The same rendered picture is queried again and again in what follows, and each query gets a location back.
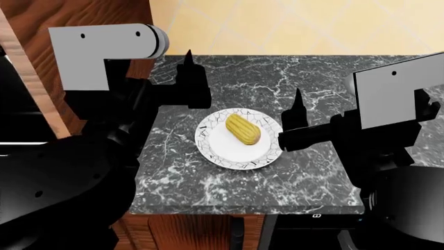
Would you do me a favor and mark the wooden base cabinet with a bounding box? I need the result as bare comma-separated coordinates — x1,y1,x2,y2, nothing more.
112,212,268,250

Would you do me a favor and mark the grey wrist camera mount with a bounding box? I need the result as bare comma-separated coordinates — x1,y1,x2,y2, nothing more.
48,23,171,92
352,51,444,131

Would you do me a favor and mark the yellow corn cob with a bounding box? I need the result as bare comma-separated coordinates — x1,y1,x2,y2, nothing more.
225,112,261,146

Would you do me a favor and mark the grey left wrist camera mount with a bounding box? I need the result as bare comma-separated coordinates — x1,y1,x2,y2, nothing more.
48,23,171,92

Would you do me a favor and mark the dark cabinet door handle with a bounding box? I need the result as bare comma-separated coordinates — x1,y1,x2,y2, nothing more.
231,215,245,250

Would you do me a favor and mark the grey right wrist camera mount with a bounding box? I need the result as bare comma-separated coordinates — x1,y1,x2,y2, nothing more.
352,51,444,131

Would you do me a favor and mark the tall wooden cabinet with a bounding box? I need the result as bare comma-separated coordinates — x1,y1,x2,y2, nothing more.
0,0,155,140

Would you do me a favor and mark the black built-in appliance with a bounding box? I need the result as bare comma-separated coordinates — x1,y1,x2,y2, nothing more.
0,46,58,157

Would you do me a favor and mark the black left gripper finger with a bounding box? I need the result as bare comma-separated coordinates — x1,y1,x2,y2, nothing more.
176,49,206,88

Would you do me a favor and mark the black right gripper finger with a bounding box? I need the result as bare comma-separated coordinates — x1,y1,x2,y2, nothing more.
281,87,310,133

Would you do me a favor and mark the black oven under counter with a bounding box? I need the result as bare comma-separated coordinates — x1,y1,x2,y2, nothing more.
262,212,366,250

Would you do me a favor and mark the white plate with crackle rim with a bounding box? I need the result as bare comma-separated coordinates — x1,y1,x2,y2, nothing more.
194,107,284,170

